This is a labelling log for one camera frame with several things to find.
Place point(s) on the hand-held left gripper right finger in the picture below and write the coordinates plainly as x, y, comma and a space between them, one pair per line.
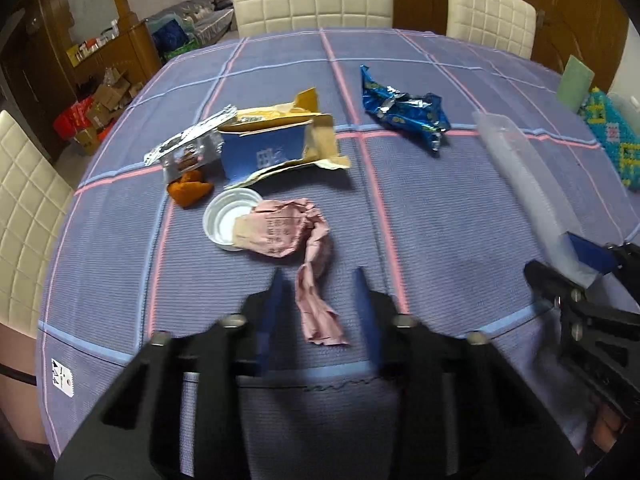
370, 320

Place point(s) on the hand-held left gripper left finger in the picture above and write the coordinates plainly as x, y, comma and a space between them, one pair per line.
270, 320

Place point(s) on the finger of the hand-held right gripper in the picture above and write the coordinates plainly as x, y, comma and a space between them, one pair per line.
592, 255
547, 276

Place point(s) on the pink wrapper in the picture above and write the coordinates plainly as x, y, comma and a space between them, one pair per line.
280, 230

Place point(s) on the clear plastic tray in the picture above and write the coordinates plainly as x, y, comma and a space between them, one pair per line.
525, 180

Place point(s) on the orange peel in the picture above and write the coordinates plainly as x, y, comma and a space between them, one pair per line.
187, 190

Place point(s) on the blue foil snack wrapper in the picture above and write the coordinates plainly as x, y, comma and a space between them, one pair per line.
405, 112

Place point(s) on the person's right hand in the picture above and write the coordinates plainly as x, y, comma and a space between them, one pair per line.
610, 427

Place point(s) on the white round cap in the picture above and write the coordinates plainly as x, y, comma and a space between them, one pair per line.
222, 220

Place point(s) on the beaded tissue box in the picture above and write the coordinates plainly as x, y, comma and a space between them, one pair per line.
612, 135

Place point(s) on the torn blue tan carton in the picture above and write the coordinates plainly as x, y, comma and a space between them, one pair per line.
260, 152

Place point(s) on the green cup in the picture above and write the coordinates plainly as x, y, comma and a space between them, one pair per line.
575, 82

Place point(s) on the silver foil wrapper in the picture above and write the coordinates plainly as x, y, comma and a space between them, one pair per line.
185, 140

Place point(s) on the small white sticker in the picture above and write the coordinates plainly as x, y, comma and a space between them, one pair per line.
62, 377

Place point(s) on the brown wooden door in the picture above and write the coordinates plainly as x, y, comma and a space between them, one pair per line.
580, 15

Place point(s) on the pinkish brown bin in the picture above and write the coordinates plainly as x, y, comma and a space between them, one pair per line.
20, 380

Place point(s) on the pile of cardboard boxes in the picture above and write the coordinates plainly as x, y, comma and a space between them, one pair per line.
110, 105

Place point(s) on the red bag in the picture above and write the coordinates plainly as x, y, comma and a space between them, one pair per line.
72, 120

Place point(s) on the wooden sideboard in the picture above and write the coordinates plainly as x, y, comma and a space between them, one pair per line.
420, 5

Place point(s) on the low wooden partition cabinet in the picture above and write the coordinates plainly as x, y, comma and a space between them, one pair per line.
135, 50

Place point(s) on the blue bag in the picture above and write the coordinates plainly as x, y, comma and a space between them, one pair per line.
170, 35

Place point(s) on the covered grey sofa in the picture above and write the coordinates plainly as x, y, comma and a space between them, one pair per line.
205, 12

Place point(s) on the yellow box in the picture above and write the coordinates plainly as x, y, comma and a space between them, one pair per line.
74, 55

